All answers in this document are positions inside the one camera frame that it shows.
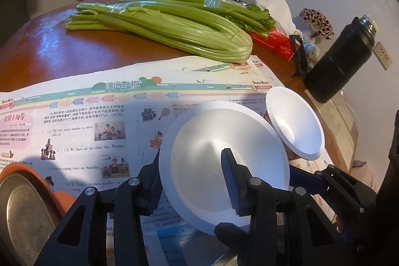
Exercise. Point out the black thermos bottle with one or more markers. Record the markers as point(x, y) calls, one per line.
point(339, 60)

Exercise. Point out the orange lobed plate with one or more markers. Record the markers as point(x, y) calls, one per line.
point(53, 191)

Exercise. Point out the thick celery bunch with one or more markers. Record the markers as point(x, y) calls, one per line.
point(171, 29)

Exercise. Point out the dried flower decoration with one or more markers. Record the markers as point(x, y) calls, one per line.
point(318, 19)

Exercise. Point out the small white bowl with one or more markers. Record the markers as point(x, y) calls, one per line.
point(296, 119)

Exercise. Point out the red tissue box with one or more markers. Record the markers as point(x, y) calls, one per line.
point(274, 43)

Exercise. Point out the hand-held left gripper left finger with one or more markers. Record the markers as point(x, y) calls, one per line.
point(146, 194)

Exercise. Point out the white tissue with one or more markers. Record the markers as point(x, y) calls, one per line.
point(274, 7)

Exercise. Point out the shallow steel plate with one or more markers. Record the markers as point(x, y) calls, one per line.
point(25, 216)

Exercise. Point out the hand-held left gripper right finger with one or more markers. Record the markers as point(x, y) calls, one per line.
point(232, 188)

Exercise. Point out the small white bottle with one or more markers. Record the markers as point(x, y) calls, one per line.
point(310, 51)

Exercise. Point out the printed newspaper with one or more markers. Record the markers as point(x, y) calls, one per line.
point(93, 116)

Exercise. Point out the wall outlet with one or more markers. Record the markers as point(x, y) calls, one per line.
point(384, 55)

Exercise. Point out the large white plate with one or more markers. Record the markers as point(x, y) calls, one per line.
point(202, 160)

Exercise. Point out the black white patterned packet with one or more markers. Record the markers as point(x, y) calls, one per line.
point(235, 0)

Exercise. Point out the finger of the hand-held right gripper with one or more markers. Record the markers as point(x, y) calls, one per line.
point(343, 188)

